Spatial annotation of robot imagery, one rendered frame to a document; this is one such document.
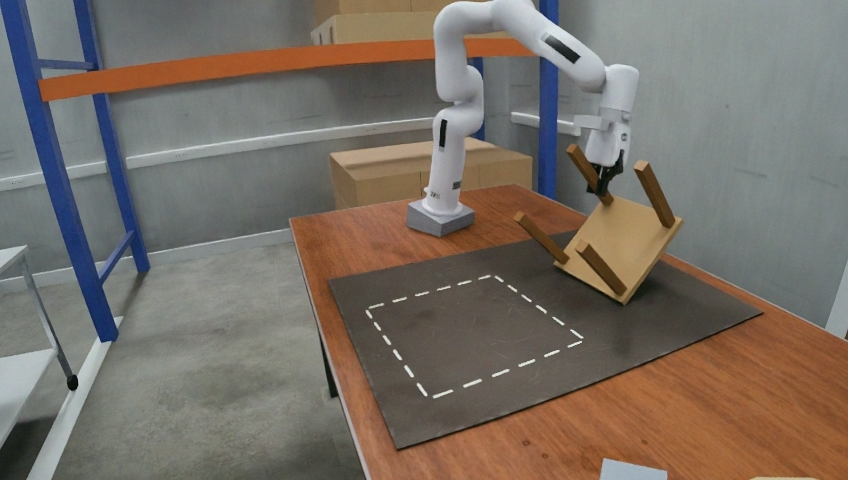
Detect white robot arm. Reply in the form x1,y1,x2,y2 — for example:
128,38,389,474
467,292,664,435
422,0,639,217

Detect dark brown flat mat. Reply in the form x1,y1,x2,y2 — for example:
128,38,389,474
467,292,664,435
327,239,764,451

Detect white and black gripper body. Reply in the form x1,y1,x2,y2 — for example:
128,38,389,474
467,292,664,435
585,122,630,168

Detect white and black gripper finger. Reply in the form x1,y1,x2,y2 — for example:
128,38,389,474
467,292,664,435
586,162,602,194
594,149,623,197

